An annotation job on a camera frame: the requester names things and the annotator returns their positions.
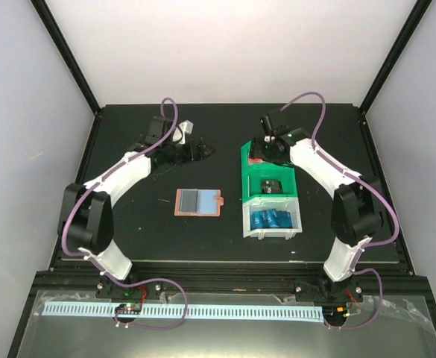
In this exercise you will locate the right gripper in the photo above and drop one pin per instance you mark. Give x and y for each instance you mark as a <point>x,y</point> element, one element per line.
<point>256,151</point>

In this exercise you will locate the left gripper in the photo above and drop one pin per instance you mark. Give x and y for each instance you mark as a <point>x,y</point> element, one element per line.
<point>193,156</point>

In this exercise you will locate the pink card holder wallet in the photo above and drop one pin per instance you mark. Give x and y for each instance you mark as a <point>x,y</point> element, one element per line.
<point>210,203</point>

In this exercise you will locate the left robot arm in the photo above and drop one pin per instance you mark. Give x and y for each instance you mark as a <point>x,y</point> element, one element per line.
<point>86,224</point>

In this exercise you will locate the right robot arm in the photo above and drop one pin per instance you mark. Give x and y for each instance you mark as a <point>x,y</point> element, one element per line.
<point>357,204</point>

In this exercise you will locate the red white cards stack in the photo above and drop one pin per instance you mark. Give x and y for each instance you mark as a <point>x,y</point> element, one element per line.
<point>254,161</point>

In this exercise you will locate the black cards stack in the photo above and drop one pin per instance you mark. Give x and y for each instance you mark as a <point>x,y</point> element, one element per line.
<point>271,187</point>

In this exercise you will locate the blue cards stack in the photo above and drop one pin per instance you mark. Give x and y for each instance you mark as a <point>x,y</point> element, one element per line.
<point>270,219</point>

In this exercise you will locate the green storage bin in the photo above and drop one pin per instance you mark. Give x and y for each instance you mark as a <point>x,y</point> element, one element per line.
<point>262,179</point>

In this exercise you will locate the white storage bin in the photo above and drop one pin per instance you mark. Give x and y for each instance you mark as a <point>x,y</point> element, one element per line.
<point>278,203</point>

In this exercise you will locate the small circuit board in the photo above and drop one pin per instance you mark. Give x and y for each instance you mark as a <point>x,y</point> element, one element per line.
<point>128,308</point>

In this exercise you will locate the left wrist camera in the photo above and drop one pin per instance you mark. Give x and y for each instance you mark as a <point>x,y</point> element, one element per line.
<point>181,132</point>

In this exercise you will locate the light blue slotted cable duct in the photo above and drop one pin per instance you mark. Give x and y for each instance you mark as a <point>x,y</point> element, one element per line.
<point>190,311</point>

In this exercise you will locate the black aluminium rail frame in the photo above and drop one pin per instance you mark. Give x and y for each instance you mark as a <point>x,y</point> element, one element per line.
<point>305,285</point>

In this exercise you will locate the left frame post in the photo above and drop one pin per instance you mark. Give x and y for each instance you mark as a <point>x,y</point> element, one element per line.
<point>43,11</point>

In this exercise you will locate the frame post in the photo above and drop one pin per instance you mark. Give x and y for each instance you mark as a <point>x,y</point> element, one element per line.
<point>43,11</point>
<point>406,32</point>

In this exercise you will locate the right frame post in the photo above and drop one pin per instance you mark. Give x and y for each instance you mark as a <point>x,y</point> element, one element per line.
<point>406,32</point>

